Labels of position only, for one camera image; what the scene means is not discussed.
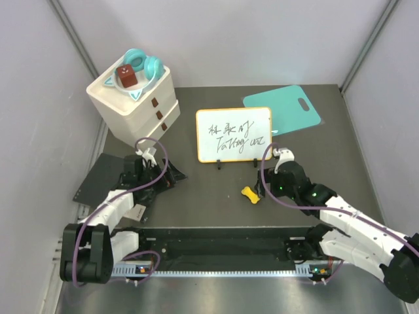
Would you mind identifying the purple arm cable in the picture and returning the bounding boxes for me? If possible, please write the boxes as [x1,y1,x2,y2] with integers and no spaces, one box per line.
[261,143,419,285]
[72,137,170,288]

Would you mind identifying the yellow-framed whiteboard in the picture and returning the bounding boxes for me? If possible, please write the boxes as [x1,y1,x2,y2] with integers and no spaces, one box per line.
[195,107,272,164]

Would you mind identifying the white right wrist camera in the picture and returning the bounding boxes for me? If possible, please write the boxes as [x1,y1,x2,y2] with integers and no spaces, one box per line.
[272,148,295,174]

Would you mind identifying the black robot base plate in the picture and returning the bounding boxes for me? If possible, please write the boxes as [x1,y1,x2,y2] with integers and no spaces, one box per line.
[128,226,328,271]

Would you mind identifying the teal cutting board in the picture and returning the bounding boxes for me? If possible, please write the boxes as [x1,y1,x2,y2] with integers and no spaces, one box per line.
[243,85,322,136]

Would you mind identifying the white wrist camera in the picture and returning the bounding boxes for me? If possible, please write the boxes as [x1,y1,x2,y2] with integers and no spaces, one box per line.
[136,147,156,164]
[272,148,295,174]

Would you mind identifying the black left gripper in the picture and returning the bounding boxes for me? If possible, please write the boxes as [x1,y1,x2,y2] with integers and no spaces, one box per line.
[138,156,187,194]

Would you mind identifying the brown cube toy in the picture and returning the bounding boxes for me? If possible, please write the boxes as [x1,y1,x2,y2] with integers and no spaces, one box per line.
[117,63,137,88]

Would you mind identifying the white three-drawer storage cabinet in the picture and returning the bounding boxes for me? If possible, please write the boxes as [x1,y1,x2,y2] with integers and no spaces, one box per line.
[86,59,181,150]

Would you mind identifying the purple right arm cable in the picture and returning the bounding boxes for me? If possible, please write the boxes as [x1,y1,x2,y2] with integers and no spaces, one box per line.
[261,143,419,285]

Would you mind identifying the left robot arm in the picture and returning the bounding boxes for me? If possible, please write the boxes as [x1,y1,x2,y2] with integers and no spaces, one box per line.
[60,154,187,284]

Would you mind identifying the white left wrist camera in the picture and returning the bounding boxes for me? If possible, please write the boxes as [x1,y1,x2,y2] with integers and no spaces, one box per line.
[136,147,156,164]

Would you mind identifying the grey slotted cable duct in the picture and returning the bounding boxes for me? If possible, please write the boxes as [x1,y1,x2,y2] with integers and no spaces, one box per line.
[111,262,331,280]

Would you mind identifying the teal cat-ear headphones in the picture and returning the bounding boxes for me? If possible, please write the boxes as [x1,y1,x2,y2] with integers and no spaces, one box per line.
[103,48,165,101]

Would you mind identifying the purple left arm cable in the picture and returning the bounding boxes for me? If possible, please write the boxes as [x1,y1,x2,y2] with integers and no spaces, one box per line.
[72,137,170,288]

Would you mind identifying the yellow bone-shaped eraser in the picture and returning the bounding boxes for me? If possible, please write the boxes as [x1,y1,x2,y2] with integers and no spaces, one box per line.
[241,186,260,204]

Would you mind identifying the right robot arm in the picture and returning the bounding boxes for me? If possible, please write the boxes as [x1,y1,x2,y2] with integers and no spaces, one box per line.
[255,160,418,304]

